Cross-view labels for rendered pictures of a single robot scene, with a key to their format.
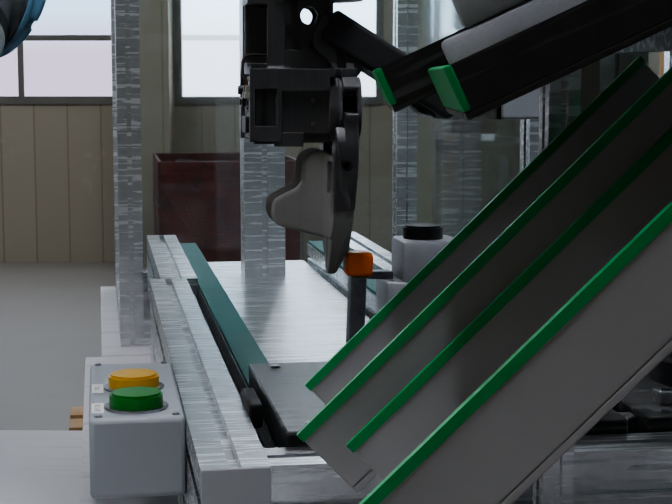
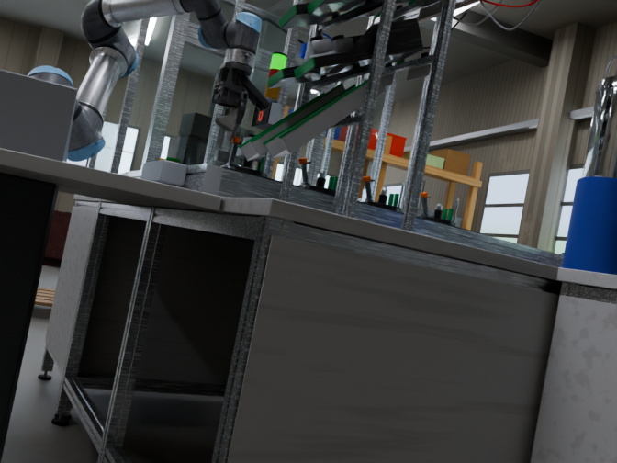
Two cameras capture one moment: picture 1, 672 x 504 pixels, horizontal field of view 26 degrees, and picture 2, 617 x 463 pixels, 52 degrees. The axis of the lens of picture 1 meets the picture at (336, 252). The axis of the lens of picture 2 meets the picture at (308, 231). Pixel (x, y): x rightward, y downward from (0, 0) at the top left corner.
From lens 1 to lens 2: 0.90 m
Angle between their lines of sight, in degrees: 22
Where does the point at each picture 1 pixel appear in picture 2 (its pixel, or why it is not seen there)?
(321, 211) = (231, 122)
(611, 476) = (297, 193)
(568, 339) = (324, 112)
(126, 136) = (122, 128)
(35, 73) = not seen: outside the picture
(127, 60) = (128, 104)
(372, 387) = (268, 134)
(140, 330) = not seen: hidden behind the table
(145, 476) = (174, 178)
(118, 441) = (170, 167)
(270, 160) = (156, 155)
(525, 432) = (314, 128)
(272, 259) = not seen: hidden behind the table
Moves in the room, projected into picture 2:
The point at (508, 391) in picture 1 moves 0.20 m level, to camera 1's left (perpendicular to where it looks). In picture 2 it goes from (312, 119) to (225, 95)
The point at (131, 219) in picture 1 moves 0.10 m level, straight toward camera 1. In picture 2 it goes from (117, 154) to (123, 153)
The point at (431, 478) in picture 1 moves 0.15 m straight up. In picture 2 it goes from (296, 132) to (308, 65)
